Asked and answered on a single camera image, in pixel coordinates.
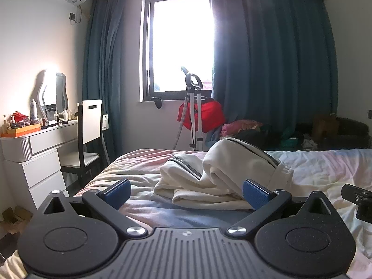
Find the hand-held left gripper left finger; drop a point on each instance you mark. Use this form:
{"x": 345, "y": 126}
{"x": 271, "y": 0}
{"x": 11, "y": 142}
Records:
{"x": 117, "y": 194}

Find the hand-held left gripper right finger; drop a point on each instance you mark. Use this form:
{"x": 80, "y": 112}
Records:
{"x": 255, "y": 196}

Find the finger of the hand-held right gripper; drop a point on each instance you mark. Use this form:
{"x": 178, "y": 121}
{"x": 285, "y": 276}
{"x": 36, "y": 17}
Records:
{"x": 359, "y": 200}

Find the cream garment with dark piping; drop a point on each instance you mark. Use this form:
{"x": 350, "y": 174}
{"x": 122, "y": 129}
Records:
{"x": 203, "y": 180}

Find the bed with pastel sheet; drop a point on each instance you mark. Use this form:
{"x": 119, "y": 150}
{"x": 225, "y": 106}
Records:
{"x": 162, "y": 215}

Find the black clothing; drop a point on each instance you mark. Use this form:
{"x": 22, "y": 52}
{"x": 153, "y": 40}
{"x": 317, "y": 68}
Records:
{"x": 255, "y": 138}

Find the teal cloth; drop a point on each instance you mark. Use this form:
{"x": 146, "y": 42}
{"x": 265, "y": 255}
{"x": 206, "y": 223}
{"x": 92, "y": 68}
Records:
{"x": 290, "y": 141}

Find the blue clothing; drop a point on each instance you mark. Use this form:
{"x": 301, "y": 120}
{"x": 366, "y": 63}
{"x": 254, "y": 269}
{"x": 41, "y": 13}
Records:
{"x": 213, "y": 138}

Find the pink clothing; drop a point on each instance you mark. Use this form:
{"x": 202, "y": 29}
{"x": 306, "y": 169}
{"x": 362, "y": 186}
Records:
{"x": 235, "y": 126}

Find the white crumpled cloth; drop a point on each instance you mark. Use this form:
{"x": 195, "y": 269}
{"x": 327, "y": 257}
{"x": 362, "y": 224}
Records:
{"x": 309, "y": 144}

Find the white and black chair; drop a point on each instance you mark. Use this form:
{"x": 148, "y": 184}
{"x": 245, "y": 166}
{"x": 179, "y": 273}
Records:
{"x": 90, "y": 122}

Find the white dressing table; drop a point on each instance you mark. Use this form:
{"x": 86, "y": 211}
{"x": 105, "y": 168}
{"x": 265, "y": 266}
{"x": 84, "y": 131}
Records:
{"x": 43, "y": 162}

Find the brown cardboard box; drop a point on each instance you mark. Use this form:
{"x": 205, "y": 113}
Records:
{"x": 325, "y": 126}

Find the red bag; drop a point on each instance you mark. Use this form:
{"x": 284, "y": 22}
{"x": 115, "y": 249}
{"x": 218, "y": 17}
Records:
{"x": 212, "y": 113}

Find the group of cosmetic bottles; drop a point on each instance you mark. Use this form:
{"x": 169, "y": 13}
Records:
{"x": 65, "y": 116}

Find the small black device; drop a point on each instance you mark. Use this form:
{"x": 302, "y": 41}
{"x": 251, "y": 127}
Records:
{"x": 157, "y": 102}

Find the standing garment steamer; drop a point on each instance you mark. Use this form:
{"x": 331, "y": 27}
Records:
{"x": 192, "y": 113}

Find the orange flat box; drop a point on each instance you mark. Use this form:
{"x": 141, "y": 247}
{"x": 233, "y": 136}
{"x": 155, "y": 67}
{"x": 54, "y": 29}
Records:
{"x": 23, "y": 130}

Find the white spray bottle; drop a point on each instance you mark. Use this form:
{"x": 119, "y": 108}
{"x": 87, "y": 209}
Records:
{"x": 33, "y": 110}

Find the wavy white vanity mirror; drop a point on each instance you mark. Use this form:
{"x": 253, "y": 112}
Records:
{"x": 51, "y": 90}

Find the red pouch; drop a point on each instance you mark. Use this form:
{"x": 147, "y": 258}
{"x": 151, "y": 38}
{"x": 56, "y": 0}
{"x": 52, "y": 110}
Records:
{"x": 21, "y": 116}

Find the person's cream clothing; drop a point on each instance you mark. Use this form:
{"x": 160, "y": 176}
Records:
{"x": 11, "y": 267}

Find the narrow teal curtain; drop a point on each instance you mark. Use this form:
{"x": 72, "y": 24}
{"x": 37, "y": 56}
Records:
{"x": 101, "y": 64}

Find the wide teal curtain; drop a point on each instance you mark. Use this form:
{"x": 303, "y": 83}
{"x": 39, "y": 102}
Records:
{"x": 276, "y": 49}

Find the dark framed window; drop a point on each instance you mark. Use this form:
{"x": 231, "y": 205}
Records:
{"x": 180, "y": 35}

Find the white wall socket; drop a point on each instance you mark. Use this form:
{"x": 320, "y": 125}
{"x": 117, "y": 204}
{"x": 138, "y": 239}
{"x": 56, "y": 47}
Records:
{"x": 106, "y": 122}

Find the black wall plug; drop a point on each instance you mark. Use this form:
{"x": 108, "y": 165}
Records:
{"x": 72, "y": 16}

